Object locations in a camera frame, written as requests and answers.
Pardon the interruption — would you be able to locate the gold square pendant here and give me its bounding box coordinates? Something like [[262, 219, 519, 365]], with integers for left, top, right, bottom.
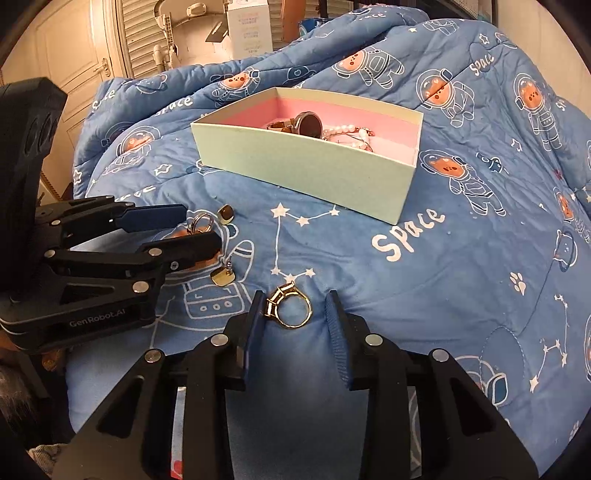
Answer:
[[211, 260, 235, 287]]

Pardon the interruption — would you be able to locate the silver ring earring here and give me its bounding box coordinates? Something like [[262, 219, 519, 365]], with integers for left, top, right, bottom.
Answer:
[[187, 212, 214, 235]]

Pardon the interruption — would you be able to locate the louvered closet door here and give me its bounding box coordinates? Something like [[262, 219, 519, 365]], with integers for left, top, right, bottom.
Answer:
[[108, 0, 284, 78]]

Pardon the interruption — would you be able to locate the small dark stud earring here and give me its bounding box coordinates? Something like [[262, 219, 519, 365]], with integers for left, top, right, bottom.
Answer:
[[217, 204, 235, 225]]

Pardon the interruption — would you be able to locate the mint box pink interior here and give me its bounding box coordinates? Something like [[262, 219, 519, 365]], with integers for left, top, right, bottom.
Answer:
[[190, 87, 423, 224]]

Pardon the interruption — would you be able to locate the blue space print quilt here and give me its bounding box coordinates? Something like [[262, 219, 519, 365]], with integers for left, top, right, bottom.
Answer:
[[66, 5, 590, 479]]

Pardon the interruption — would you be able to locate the white tall carton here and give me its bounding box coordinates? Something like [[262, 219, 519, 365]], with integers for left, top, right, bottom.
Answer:
[[226, 0, 273, 60]]

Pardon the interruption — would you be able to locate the cream panel door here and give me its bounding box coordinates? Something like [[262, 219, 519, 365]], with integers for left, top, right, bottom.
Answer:
[[1, 0, 121, 192]]

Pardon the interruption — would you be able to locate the brown strap wristwatch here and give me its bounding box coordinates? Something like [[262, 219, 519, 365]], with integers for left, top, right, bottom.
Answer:
[[266, 111, 324, 139]]

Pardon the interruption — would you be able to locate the gold chunky ring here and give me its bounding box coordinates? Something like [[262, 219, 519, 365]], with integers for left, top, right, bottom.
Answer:
[[263, 281, 315, 330]]

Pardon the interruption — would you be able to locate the pink pearl bracelet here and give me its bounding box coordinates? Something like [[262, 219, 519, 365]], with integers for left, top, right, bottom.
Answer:
[[321, 123, 376, 153]]

